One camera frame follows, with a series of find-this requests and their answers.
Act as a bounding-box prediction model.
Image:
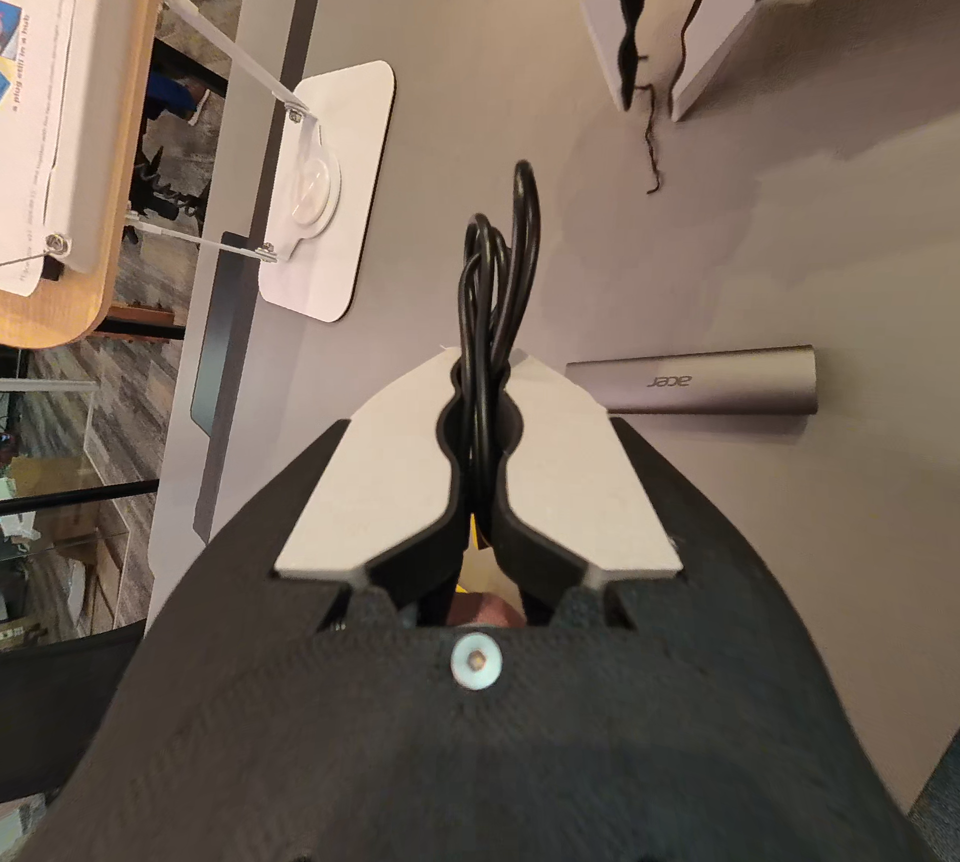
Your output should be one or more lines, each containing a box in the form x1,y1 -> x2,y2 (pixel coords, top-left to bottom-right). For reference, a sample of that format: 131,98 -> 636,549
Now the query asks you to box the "black twist tie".
633,55 -> 666,195

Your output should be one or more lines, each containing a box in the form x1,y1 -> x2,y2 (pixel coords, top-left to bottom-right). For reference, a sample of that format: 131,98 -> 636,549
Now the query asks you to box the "black usb cable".
456,160 -> 543,540

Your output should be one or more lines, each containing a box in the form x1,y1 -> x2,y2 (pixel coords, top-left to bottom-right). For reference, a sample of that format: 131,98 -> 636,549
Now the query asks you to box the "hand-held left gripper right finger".
491,348 -> 685,626

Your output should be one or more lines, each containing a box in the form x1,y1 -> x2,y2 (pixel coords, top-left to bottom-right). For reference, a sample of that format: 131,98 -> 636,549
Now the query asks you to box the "grey usb hub with cable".
564,344 -> 819,419

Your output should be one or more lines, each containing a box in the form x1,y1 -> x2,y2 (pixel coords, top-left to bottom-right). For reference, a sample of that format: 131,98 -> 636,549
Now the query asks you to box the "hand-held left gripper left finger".
274,348 -> 466,626

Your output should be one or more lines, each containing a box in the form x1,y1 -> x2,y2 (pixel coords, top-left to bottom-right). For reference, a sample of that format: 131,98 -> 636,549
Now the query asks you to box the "person's blue jeans leg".
907,757 -> 960,862

